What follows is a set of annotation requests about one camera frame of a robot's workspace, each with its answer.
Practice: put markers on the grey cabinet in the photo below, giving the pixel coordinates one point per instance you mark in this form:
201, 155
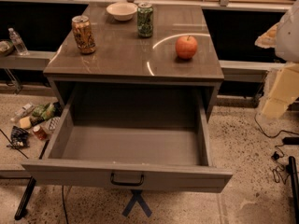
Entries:
122, 56

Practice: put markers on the green chip bag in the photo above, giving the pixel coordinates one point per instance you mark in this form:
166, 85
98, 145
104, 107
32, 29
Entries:
45, 112

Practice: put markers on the black stand leg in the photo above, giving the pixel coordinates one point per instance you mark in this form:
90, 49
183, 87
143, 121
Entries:
21, 210
292, 170

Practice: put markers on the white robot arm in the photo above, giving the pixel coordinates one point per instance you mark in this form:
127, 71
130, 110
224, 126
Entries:
284, 38

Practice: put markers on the green soda can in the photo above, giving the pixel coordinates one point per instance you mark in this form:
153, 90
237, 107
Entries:
145, 19

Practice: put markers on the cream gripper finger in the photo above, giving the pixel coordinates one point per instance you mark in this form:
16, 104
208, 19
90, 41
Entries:
284, 91
268, 39

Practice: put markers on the clear blister pack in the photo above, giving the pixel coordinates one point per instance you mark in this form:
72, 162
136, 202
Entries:
52, 123

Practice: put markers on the black power adapter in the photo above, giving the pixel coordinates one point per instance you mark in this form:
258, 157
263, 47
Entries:
294, 141

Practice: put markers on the red apple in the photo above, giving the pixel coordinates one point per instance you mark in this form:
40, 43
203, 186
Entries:
186, 47

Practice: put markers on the black drawer handle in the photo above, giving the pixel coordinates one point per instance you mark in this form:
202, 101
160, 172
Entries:
126, 180

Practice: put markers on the black stand leg right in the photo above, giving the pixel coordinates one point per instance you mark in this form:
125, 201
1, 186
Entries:
292, 170

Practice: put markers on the gold patterned soda can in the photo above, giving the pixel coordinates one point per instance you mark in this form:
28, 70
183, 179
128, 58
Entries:
83, 34

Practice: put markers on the dark blue snack bag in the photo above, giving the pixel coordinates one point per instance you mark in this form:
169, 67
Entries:
18, 138

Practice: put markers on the clear plastic water bottle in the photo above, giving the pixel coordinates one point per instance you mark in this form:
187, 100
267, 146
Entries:
17, 42

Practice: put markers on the yellow sponge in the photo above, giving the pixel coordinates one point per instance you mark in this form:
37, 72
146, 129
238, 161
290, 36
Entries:
25, 123

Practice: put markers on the small red can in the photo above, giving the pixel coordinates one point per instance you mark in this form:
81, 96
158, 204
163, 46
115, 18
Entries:
39, 132

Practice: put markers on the white bowl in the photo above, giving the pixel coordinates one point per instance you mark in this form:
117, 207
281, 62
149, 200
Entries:
122, 11

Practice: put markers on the small bowl on ledge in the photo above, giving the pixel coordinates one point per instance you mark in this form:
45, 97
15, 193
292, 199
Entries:
6, 47

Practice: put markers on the open grey top drawer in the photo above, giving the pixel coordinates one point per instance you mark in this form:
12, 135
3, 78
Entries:
160, 133

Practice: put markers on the black stand leg left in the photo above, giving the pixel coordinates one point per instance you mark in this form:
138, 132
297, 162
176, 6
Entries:
21, 210

